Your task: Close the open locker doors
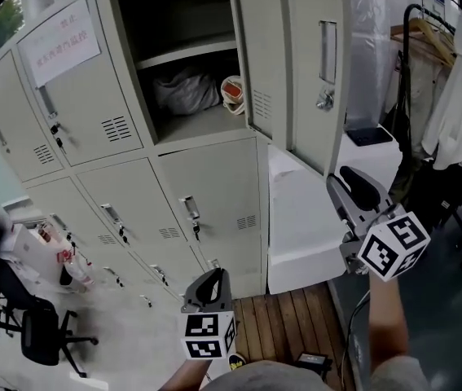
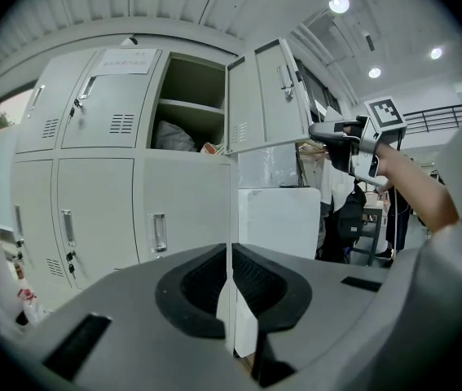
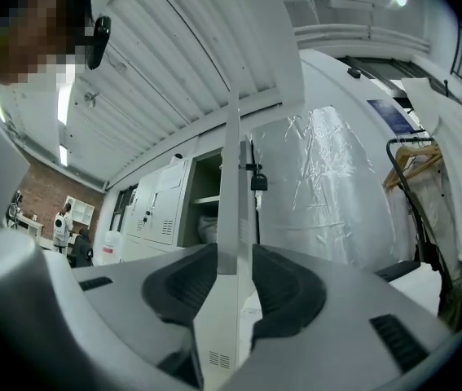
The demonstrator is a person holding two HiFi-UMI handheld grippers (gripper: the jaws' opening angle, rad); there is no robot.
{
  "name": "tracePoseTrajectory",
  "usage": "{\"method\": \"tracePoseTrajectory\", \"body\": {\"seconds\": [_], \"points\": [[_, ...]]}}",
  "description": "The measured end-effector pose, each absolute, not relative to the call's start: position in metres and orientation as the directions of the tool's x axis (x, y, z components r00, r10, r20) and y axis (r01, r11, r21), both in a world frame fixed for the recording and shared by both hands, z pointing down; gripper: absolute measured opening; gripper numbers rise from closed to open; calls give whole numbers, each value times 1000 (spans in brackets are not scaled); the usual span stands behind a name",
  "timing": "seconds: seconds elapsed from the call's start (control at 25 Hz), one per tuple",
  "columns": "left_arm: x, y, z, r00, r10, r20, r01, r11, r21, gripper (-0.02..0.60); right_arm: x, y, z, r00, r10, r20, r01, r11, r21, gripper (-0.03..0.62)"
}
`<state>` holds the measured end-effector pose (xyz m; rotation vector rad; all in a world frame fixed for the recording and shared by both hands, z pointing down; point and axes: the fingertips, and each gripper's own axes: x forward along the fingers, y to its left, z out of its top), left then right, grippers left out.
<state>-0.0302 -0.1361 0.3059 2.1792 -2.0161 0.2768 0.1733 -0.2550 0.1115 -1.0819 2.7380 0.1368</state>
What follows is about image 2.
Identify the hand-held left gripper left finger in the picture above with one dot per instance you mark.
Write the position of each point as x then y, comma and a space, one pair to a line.
133, 320

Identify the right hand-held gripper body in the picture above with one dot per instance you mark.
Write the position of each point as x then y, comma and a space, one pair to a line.
367, 153

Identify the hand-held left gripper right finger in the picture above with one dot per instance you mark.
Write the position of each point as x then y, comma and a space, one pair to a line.
328, 300

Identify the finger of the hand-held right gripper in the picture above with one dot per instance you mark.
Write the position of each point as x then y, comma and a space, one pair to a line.
328, 128
341, 155

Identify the grey metal locker cabinet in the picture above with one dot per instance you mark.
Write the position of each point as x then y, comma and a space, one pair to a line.
96, 202

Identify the person's right forearm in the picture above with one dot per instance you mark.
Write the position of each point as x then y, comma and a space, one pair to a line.
418, 190

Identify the white hanging garment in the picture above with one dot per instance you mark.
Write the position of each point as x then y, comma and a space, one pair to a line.
330, 185

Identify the table with dark legs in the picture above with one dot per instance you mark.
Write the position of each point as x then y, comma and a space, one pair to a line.
371, 210

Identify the black backpack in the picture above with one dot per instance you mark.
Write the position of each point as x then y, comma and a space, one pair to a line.
350, 218

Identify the round ceiling light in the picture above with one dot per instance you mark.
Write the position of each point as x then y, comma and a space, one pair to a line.
436, 53
338, 3
374, 72

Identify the black metal railing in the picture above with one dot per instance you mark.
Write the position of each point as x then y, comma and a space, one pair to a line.
438, 113

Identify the white foam box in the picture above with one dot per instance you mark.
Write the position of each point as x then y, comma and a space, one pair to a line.
279, 218

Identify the clear plastic bag red print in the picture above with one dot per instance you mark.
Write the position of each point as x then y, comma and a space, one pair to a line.
31, 306

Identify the white device with orange top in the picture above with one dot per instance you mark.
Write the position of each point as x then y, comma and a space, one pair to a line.
211, 148

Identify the person's grey sweatshirt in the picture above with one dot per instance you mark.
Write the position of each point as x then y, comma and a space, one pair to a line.
458, 300

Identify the grey fabric bag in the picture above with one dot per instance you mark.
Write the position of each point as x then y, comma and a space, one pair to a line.
171, 137

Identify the white paper notice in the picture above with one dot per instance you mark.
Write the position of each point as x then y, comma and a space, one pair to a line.
126, 60

